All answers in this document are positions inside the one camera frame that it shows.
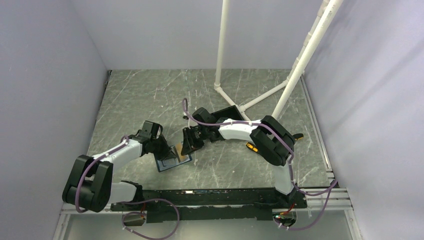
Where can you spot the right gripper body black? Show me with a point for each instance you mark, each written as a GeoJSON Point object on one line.
{"type": "Point", "coordinates": [205, 130]}

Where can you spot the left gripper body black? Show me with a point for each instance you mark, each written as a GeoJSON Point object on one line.
{"type": "Point", "coordinates": [160, 148]}

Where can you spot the blue card holder wallet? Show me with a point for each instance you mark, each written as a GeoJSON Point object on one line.
{"type": "Point", "coordinates": [163, 165]}

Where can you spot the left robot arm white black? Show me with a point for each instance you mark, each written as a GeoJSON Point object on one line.
{"type": "Point", "coordinates": [90, 185]}

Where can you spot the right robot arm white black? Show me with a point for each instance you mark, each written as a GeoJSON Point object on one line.
{"type": "Point", "coordinates": [266, 137]}

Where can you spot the black card storage box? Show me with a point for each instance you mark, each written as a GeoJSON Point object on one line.
{"type": "Point", "coordinates": [230, 112]}

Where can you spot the orange black screwdriver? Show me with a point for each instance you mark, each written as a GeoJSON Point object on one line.
{"type": "Point", "coordinates": [264, 146]}

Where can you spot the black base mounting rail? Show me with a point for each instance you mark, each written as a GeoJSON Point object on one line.
{"type": "Point", "coordinates": [213, 204]}

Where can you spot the white pvc pipe frame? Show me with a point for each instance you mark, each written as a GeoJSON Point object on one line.
{"type": "Point", "coordinates": [271, 34]}

